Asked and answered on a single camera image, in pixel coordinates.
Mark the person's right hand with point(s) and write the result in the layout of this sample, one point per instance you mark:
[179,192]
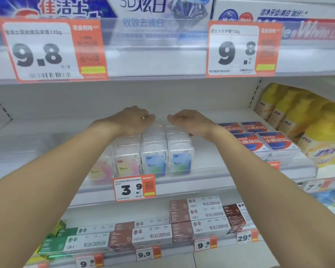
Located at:
[195,122]

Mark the person's left hand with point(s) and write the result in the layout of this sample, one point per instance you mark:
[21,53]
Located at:
[134,120]

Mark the pile of teal small boxes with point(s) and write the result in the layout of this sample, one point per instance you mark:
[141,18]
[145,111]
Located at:
[181,159]

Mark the pile of red small boxes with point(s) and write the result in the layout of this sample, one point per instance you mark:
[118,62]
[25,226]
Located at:
[273,143]

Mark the person's left forearm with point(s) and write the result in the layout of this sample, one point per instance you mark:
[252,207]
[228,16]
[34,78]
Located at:
[44,187]

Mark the person's right forearm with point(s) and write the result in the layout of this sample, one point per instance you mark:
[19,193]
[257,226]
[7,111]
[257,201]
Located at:
[282,198]

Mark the green white toothpaste box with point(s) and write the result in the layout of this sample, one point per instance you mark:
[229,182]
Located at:
[69,231]
[53,245]

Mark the green yellow toothpaste box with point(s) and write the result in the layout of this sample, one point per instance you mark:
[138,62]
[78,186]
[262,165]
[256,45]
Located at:
[36,259]
[60,227]

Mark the navy red toothpaste box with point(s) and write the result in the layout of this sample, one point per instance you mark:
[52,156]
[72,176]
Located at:
[58,6]

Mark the white red blue toothpaste box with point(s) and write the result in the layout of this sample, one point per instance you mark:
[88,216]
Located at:
[296,13]

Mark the stack of maroon toothpaste boxes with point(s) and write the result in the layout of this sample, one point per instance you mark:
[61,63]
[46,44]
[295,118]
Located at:
[181,217]

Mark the row of yellow detergent bottles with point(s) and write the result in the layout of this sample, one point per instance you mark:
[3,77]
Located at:
[310,128]

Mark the row of small toiletry bottles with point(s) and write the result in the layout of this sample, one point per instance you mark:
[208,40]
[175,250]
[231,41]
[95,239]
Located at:
[332,200]

